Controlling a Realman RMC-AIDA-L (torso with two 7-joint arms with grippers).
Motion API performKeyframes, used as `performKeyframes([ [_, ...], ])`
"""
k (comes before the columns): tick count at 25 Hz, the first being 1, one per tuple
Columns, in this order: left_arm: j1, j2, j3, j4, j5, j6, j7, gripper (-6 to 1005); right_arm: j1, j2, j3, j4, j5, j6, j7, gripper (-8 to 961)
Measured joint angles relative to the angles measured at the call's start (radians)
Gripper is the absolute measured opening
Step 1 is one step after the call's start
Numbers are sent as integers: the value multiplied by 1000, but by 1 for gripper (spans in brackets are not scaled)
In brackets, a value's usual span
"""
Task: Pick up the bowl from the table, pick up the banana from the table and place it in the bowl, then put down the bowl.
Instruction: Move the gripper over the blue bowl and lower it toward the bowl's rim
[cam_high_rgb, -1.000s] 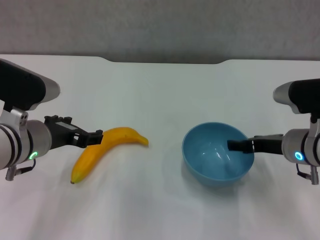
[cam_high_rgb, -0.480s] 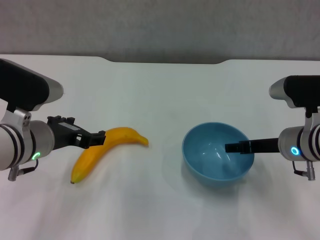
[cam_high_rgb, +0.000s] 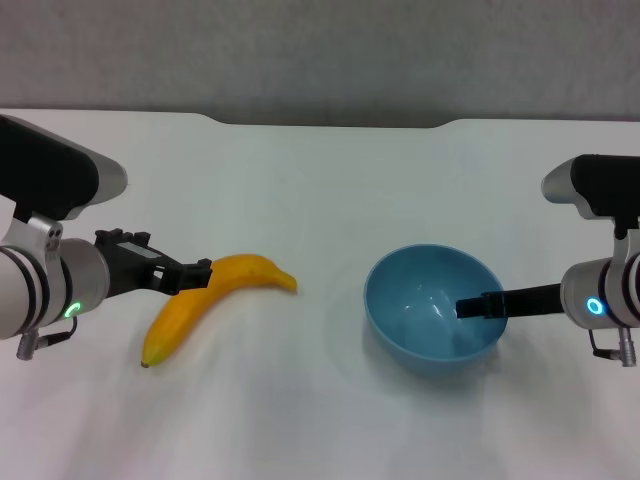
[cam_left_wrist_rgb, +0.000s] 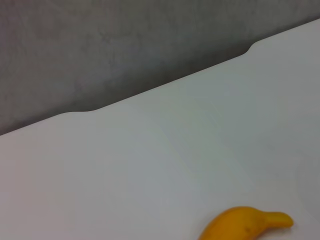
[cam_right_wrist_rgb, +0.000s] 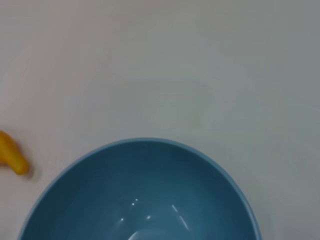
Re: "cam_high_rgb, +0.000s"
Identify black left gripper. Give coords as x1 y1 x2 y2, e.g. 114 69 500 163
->
93 228 215 297

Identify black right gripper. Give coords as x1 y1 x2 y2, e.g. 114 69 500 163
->
455 282 564 320

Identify yellow banana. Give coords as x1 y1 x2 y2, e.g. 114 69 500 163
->
140 253 299 370

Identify blue bowl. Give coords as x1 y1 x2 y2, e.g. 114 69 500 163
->
363 243 510 377

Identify right arm cable with plug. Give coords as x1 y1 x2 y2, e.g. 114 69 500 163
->
586 326 638 368

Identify arm cable with plug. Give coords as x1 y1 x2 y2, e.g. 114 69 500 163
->
586 326 638 368
15 316 79 361

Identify left arm cable with plug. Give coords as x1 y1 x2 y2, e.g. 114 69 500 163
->
15 316 79 361

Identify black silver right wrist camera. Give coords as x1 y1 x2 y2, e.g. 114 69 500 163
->
540 153 640 221

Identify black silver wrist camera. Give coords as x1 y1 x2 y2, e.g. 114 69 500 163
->
540 153 640 221
0 114 128 222

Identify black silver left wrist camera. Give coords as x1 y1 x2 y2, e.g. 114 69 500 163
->
0 114 128 222

